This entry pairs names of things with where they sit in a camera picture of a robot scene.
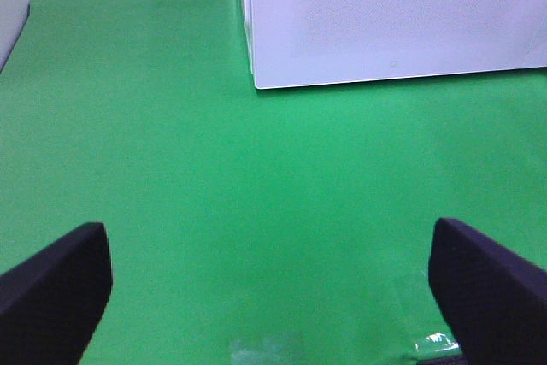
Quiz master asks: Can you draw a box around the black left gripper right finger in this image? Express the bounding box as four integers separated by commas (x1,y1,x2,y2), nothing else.
428,218,546,364

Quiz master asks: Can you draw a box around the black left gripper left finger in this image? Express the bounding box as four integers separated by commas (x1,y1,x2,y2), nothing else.
1,222,113,364

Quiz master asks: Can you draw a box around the white microwave door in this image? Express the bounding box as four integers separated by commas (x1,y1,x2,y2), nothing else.
242,0,546,89

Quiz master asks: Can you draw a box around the white microwave oven body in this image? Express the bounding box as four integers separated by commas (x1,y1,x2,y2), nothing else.
524,21,547,68

